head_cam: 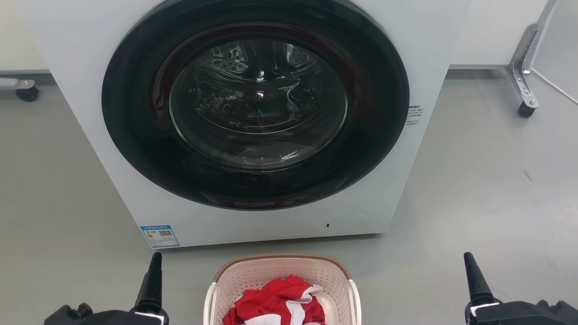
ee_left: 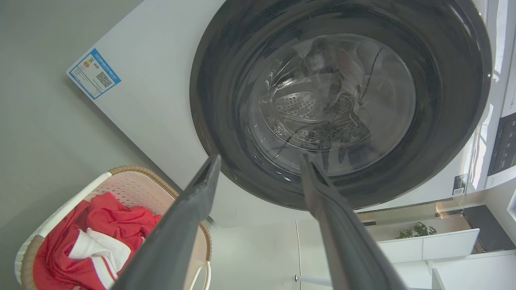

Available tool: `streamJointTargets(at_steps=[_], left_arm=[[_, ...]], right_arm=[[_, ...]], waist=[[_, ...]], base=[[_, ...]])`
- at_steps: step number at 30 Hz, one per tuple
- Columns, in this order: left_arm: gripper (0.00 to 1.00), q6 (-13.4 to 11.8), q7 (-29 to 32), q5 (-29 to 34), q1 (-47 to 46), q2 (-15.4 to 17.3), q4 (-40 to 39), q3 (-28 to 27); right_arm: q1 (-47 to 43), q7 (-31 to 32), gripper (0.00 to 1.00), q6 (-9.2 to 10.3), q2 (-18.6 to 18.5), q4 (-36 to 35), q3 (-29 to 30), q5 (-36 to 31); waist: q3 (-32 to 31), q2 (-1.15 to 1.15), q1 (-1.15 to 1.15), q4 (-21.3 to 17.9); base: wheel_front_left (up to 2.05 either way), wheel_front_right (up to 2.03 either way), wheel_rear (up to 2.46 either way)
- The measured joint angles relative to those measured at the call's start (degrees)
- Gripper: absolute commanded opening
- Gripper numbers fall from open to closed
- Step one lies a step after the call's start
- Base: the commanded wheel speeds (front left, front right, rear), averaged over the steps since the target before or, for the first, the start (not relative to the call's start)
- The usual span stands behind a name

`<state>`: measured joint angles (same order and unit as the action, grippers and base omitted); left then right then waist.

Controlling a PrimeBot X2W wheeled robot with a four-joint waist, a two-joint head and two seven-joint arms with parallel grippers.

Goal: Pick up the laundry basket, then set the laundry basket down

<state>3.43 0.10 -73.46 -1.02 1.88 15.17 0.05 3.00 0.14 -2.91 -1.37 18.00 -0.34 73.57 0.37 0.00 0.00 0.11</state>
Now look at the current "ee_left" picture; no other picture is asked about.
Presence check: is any blue energy label sticker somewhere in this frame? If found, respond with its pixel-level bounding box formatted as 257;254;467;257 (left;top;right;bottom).
67;48;121;100

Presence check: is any dark cabinet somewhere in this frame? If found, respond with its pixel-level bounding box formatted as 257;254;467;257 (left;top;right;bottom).
464;205;516;253

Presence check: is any white front-load washing machine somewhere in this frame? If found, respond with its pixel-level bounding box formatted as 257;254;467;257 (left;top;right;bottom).
67;0;516;227

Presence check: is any red and white garment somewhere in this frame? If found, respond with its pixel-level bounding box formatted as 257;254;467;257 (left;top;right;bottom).
33;192;162;290

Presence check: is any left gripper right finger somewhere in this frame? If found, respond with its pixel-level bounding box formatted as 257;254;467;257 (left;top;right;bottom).
300;153;408;290

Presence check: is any small black and white sticker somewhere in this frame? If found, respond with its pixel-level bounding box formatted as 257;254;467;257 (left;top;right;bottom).
452;174;469;197

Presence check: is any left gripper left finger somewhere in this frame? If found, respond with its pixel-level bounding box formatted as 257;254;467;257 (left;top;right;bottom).
111;154;222;290

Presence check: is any round black washing machine door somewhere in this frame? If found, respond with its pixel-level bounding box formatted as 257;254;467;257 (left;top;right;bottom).
189;0;493;211

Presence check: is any white table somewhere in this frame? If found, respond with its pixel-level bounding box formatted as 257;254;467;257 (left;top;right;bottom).
427;250;516;290

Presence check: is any white low cabinet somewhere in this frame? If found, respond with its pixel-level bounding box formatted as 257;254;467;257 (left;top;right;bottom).
365;215;481;263

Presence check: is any beige perforated laundry basket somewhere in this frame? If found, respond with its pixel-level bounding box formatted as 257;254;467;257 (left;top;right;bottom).
15;165;212;290

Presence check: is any green potted plant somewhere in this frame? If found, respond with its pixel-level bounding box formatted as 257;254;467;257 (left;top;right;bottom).
395;222;437;239

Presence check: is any round filter cover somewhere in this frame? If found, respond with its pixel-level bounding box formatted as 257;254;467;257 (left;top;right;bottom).
212;203;239;224

